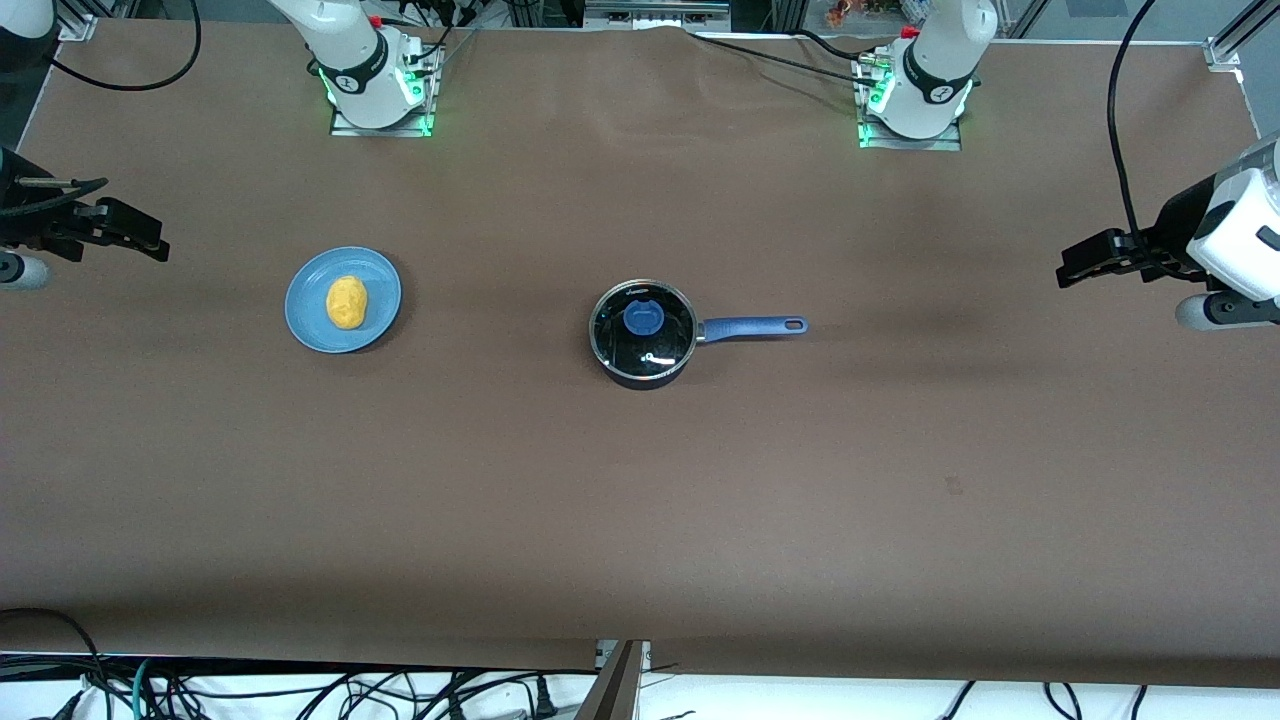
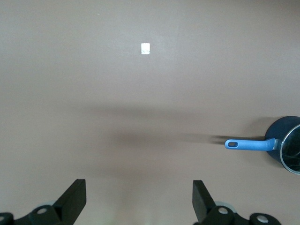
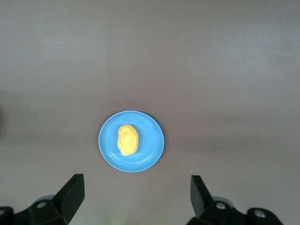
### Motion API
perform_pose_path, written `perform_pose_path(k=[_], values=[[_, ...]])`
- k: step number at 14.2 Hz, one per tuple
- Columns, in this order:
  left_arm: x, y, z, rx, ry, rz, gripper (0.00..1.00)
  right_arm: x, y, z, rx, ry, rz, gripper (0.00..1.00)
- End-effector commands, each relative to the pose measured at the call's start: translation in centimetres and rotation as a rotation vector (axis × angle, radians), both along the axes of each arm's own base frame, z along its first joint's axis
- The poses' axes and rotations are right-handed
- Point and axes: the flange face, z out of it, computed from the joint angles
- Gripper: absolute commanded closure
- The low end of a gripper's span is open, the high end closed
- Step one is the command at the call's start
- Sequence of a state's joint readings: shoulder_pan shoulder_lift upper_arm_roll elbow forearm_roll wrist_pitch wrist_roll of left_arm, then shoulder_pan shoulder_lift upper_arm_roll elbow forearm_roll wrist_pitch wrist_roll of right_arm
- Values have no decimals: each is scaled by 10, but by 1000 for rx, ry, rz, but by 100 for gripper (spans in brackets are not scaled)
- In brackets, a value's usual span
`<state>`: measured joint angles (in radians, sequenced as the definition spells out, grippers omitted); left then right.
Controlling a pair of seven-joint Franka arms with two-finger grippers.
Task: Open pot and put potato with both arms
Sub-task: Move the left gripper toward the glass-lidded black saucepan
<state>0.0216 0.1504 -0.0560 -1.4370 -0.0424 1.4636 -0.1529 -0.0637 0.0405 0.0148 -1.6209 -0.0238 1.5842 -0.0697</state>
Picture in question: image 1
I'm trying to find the short black cable on table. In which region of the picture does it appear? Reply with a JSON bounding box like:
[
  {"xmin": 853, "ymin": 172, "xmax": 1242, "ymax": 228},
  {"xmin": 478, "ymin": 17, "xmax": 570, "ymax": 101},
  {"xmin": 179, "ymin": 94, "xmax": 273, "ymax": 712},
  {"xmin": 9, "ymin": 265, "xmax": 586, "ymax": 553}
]
[{"xmin": 795, "ymin": 28, "xmax": 869, "ymax": 61}]

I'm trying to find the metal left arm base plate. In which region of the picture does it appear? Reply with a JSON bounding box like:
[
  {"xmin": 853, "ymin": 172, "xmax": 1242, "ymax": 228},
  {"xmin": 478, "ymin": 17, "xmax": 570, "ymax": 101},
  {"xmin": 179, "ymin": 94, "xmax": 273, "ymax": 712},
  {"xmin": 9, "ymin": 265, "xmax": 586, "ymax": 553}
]
[{"xmin": 857, "ymin": 52, "xmax": 964, "ymax": 152}]

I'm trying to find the yellow potato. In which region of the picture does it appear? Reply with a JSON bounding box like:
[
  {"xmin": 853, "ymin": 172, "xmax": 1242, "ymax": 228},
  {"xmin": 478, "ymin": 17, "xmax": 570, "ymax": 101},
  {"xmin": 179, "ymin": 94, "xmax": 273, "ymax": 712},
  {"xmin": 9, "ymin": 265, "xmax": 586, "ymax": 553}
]
[{"xmin": 326, "ymin": 276, "xmax": 370, "ymax": 329}]

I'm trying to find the glass lid with blue knob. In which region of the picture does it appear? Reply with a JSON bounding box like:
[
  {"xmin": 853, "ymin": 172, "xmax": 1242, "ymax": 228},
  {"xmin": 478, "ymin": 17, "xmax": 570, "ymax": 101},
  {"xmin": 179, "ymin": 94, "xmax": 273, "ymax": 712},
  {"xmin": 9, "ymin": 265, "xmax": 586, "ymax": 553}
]
[{"xmin": 590, "ymin": 280, "xmax": 697, "ymax": 385}]

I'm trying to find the brown table cover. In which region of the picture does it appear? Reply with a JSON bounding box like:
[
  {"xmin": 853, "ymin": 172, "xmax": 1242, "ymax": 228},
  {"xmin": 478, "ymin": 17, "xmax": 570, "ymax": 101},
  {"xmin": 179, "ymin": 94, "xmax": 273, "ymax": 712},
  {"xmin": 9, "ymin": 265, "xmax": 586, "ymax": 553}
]
[{"xmin": 0, "ymin": 20, "xmax": 1280, "ymax": 689}]

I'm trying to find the black cable with plug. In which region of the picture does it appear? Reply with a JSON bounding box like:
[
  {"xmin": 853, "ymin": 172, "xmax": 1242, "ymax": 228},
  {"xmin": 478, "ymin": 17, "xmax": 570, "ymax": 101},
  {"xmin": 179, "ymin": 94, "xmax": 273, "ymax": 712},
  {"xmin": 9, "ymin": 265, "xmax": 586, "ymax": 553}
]
[{"xmin": 440, "ymin": 674, "xmax": 561, "ymax": 720}]

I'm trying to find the long black cable on table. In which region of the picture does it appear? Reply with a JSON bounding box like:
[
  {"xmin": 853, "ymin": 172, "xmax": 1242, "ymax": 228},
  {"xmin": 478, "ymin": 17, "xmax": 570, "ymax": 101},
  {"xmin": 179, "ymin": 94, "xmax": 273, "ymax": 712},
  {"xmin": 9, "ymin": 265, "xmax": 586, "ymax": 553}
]
[{"xmin": 688, "ymin": 33, "xmax": 881, "ymax": 83}]

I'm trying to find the blue round plate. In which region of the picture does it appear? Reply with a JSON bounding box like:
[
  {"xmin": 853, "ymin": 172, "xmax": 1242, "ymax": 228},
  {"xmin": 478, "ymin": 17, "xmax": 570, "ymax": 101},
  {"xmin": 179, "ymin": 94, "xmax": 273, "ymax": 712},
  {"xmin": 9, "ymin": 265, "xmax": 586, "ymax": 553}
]
[{"xmin": 285, "ymin": 246, "xmax": 403, "ymax": 354}]

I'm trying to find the dark pot with blue handle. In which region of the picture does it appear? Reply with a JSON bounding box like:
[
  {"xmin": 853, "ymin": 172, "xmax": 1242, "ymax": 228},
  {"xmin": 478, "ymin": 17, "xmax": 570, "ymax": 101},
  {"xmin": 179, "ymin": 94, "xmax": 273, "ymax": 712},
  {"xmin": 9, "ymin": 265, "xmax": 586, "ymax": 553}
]
[{"xmin": 588, "ymin": 278, "xmax": 809, "ymax": 391}]

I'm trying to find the grey metal device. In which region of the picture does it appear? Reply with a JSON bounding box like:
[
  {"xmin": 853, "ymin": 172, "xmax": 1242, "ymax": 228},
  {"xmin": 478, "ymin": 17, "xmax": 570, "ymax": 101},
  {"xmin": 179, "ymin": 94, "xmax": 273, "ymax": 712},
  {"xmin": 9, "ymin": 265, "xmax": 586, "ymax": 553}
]
[{"xmin": 584, "ymin": 0, "xmax": 733, "ymax": 31}]

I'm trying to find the black looped floor cable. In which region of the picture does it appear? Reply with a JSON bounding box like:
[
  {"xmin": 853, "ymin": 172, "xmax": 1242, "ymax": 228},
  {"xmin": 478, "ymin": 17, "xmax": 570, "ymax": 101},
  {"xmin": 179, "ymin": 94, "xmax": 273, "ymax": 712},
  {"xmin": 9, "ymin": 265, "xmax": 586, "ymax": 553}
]
[{"xmin": 0, "ymin": 607, "xmax": 109, "ymax": 720}]

